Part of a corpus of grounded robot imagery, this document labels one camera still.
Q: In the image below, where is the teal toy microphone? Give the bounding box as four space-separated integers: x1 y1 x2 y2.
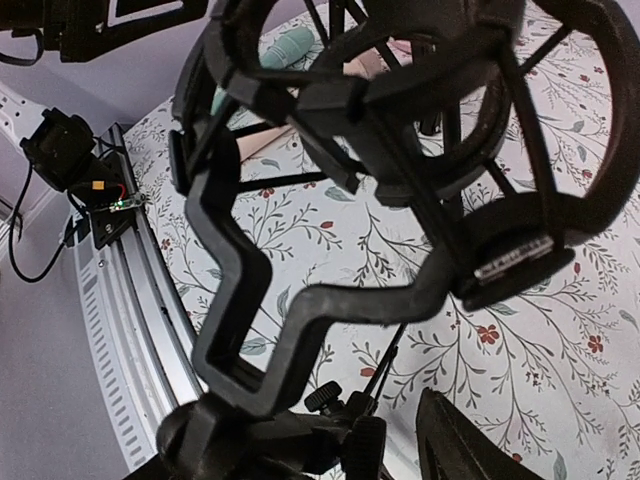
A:
212 27 316 114

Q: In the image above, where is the aluminium front rail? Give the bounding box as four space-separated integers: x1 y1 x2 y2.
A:
73 113 219 471

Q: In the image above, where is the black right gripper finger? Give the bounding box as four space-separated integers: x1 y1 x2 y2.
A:
417 388 540 480

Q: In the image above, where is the pink toy microphone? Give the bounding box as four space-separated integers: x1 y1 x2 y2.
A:
237 39 416 164

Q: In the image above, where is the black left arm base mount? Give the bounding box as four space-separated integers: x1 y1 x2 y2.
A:
20 108 145 250

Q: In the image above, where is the floral patterned table mat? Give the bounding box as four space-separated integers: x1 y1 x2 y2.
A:
122 9 640 480

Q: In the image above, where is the black tripod shock-mount stand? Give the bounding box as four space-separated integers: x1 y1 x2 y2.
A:
157 1 639 479

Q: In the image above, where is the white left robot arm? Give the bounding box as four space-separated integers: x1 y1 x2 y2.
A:
1 1 210 126

